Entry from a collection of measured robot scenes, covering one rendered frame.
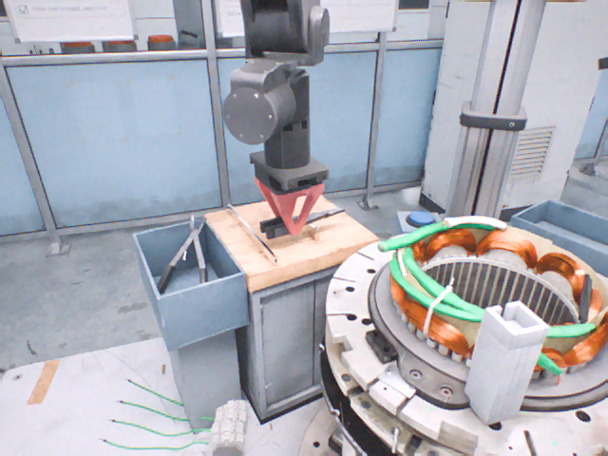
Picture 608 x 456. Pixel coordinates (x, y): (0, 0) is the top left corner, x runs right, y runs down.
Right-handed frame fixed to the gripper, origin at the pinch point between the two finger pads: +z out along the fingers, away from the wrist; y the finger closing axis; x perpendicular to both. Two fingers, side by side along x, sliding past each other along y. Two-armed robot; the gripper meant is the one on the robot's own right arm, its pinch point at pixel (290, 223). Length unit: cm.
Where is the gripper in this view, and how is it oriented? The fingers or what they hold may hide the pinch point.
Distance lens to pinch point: 59.0
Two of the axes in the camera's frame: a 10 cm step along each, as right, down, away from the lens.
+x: 8.7, -2.5, 4.1
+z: 0.2, 8.7, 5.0
